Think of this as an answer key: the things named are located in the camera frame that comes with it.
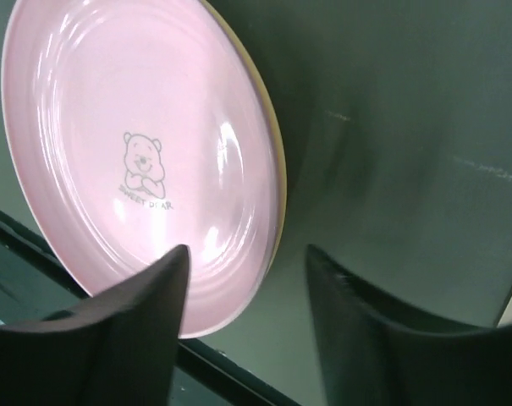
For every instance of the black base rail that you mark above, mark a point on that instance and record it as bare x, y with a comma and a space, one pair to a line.
33, 284

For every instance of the yellow plate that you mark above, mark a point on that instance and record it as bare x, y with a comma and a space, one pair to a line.
272, 123

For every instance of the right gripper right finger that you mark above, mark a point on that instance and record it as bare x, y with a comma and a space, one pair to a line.
375, 349

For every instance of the pink plate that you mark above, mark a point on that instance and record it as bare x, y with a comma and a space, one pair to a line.
133, 127

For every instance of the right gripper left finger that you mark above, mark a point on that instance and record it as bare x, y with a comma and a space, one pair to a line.
116, 348

